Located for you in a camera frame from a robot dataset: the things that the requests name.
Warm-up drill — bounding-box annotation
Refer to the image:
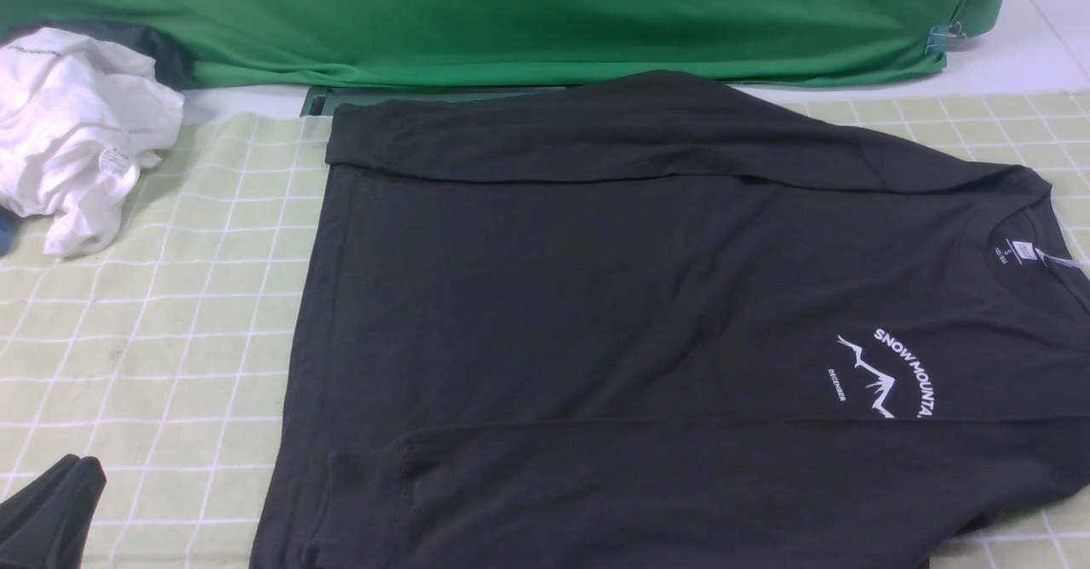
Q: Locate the green backdrop cloth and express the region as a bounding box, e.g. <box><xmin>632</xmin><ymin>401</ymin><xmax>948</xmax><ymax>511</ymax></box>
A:
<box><xmin>3</xmin><ymin>0</ymin><xmax>1003</xmax><ymax>89</ymax></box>

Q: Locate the light green checkered table mat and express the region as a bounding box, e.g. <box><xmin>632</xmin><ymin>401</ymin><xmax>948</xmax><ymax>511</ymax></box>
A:
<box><xmin>3</xmin><ymin>95</ymin><xmax>1087</xmax><ymax>568</ymax></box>

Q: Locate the small blue object left edge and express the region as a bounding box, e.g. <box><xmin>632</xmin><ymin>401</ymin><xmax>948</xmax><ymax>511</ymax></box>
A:
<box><xmin>0</xmin><ymin>211</ymin><xmax>14</xmax><ymax>257</ymax></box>

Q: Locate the blue binder clip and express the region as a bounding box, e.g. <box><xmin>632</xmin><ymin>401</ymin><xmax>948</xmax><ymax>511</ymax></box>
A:
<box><xmin>924</xmin><ymin>21</ymin><xmax>968</xmax><ymax>55</ymax></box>

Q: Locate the dark gray garment behind white shirt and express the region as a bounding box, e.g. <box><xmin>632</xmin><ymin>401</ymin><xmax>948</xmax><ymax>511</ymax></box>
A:
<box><xmin>48</xmin><ymin>20</ymin><xmax>193</xmax><ymax>92</ymax></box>

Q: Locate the crumpled white shirt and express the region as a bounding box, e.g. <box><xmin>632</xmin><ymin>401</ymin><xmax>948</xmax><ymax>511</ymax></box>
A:
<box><xmin>1</xmin><ymin>28</ymin><xmax>184</xmax><ymax>258</ymax></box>

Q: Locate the black gripper image-left finger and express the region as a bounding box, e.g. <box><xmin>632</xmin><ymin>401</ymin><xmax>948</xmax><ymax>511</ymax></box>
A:
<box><xmin>1</xmin><ymin>453</ymin><xmax>106</xmax><ymax>568</ymax></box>

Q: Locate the dark gray long-sleeved shirt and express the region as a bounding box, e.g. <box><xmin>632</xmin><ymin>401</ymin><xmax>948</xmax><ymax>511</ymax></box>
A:
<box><xmin>250</xmin><ymin>72</ymin><xmax>1089</xmax><ymax>568</ymax></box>

